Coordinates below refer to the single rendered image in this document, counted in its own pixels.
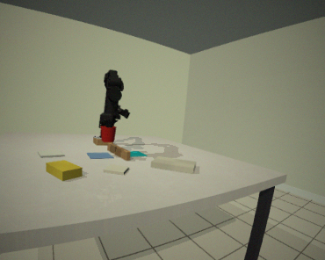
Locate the brown wooden plank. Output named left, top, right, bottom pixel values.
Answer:
left=107, top=143, right=130, bottom=161

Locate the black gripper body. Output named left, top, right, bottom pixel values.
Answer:
left=100, top=102, right=121, bottom=120

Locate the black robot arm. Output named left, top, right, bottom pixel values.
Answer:
left=99, top=70, right=130, bottom=128

